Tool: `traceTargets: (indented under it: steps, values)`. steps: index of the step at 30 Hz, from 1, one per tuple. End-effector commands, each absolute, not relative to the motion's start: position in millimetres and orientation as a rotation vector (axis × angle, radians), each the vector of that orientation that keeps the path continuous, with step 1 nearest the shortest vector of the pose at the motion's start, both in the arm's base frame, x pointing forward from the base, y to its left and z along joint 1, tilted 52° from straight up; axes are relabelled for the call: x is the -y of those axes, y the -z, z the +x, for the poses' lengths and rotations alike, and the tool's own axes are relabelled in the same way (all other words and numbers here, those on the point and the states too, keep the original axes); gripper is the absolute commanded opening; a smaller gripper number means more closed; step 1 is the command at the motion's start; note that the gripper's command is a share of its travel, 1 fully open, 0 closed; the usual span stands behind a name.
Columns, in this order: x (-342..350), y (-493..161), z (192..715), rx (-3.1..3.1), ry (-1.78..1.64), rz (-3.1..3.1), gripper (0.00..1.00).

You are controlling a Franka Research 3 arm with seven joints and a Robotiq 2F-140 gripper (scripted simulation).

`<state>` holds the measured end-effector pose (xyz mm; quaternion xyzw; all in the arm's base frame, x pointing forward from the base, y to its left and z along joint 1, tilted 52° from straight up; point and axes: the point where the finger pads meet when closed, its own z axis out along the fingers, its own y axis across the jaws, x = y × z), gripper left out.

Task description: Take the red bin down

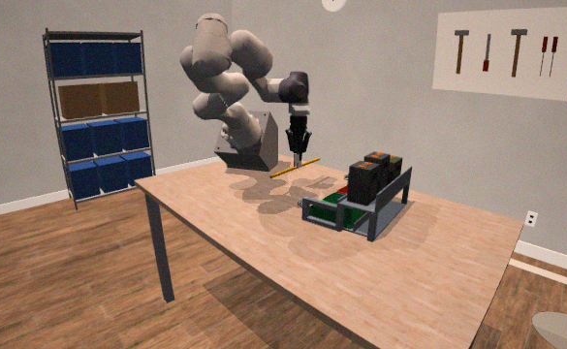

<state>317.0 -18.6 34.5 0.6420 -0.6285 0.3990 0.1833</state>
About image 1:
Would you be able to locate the grey metal shelf rack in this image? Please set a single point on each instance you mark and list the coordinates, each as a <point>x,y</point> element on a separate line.
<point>382,208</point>

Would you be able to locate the green open bin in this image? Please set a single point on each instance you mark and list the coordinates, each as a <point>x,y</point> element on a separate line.
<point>350,215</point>

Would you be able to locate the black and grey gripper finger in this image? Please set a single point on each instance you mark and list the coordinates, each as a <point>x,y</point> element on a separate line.
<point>293,143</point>
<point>302,145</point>

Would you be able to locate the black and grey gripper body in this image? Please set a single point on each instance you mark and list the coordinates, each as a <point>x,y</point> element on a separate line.
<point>299,123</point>

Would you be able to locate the red bin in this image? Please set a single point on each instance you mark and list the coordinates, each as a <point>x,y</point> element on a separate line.
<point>343,190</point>

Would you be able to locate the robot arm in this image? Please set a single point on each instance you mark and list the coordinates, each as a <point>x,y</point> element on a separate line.
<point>210,57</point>

